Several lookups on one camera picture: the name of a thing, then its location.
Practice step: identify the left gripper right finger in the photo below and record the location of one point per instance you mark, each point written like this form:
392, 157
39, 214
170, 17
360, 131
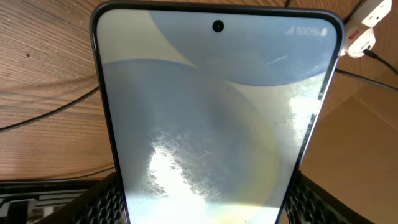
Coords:
308, 203

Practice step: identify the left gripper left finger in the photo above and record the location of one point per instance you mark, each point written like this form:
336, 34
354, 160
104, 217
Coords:
100, 204

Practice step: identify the blue-screen Samsung smartphone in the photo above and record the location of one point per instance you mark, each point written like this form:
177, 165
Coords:
210, 108

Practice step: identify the brown cardboard backboard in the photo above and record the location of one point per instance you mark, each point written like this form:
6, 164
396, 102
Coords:
353, 151

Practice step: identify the white power extension strip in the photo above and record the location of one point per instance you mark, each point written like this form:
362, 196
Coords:
370, 12

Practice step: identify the white USB wall charger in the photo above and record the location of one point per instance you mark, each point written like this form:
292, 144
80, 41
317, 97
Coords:
358, 39

